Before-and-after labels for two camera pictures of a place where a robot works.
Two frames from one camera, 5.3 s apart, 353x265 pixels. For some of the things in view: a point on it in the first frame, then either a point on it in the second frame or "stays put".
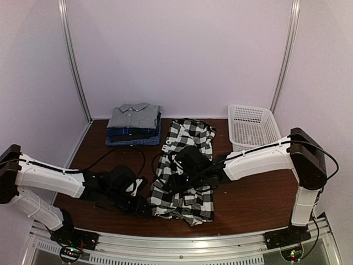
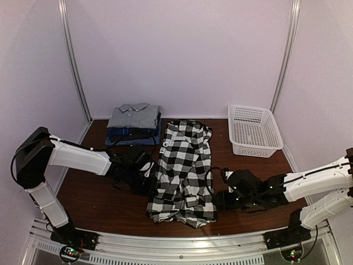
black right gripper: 177,186 -> 224,203
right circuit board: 292,254 stays put
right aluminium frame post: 290,42 stays put
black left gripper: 137,207 -> 145,192
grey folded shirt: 140,115 stays put
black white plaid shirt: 193,205 stays put
